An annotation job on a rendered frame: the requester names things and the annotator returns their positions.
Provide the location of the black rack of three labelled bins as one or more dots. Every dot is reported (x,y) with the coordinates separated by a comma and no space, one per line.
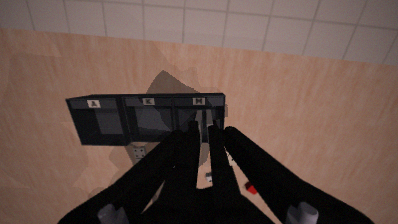
(143,117)

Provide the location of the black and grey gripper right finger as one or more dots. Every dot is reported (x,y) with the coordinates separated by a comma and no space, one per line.
(291,199)

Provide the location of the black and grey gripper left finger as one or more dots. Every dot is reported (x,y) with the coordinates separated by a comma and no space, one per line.
(126,199)

